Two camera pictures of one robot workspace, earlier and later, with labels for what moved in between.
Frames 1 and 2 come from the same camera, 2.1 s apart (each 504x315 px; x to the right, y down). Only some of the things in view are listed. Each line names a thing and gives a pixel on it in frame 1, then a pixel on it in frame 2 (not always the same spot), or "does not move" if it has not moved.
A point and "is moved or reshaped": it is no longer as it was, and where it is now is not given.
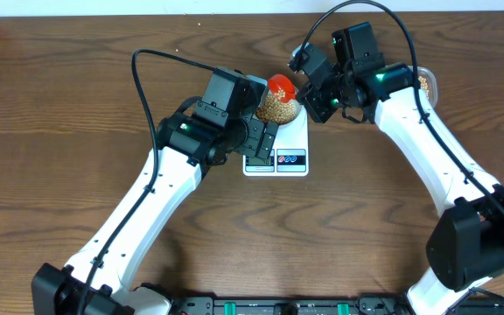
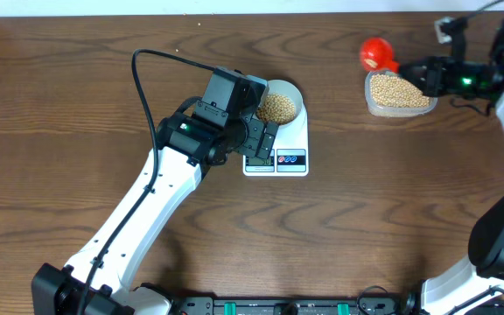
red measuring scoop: (285, 84) is moved or reshaped
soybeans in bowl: (276, 111) does not move
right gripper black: (310, 97) → (433, 83)
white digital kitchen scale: (289, 156) does not move
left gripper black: (249, 145) does not move
